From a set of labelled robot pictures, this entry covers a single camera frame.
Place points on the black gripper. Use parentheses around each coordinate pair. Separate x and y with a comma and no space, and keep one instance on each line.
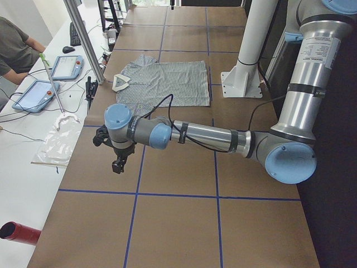
(123,152)

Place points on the blue white striped polo shirt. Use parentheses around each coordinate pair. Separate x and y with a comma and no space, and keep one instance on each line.
(146,81)

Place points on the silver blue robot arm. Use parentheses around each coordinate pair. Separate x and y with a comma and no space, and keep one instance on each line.
(285,150)

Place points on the clear plastic bag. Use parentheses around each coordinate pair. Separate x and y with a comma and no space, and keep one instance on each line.
(60,141)

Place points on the black power strip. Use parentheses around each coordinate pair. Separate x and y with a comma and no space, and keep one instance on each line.
(91,89)

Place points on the blue teach pendant near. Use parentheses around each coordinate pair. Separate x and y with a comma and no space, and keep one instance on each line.
(35,98)

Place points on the blue teach pendant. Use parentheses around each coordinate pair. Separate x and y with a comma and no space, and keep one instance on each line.
(35,98)
(67,67)

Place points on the blue teach pendant far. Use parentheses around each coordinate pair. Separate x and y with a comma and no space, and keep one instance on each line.
(67,67)

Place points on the black computer mouse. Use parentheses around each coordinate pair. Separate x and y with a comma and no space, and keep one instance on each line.
(68,49)

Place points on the red cylinder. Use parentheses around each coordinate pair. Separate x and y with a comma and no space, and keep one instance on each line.
(17,232)

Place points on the black keyboard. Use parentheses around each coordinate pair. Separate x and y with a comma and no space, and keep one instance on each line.
(74,37)

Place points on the seated person in grey shirt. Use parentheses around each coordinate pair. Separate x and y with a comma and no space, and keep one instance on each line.
(19,52)

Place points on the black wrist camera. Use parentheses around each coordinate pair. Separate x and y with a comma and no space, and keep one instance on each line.
(102,137)

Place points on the white mounting pedestal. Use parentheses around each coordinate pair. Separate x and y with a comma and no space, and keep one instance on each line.
(243,80)

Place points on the aluminium frame post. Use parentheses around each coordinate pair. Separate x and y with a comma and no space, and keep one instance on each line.
(85,40)

